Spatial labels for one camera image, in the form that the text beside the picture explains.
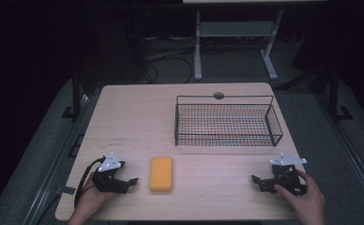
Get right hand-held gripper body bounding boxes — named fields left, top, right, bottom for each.
left=269, top=152, right=308, bottom=197

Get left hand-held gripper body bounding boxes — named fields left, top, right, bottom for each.
left=91, top=151, right=131, bottom=194

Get person's left hand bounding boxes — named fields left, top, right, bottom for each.
left=72, top=172, right=119, bottom=221

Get person's right hand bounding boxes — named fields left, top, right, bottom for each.
left=273, top=169, right=327, bottom=225

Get yellow sponge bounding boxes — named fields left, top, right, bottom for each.
left=149, top=156, right=174, bottom=193

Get grey tape piece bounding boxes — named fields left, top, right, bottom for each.
left=55, top=186, right=77, bottom=196

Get black metal stand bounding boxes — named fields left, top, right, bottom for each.
left=61, top=67, right=88, bottom=120
left=326, top=66, right=354, bottom=122

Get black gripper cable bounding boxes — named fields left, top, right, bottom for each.
left=73, top=157, right=107, bottom=208

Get aluminium floor rail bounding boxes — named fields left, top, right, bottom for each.
left=23, top=93, right=92, bottom=225
left=313, top=93, right=364, bottom=218

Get black wire basket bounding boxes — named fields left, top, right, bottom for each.
left=174, top=95, right=284, bottom=147

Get black floor cables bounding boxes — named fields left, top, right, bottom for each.
left=142, top=37, right=197, bottom=84

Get white metal desk frame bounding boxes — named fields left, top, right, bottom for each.
left=193, top=8, right=285, bottom=82

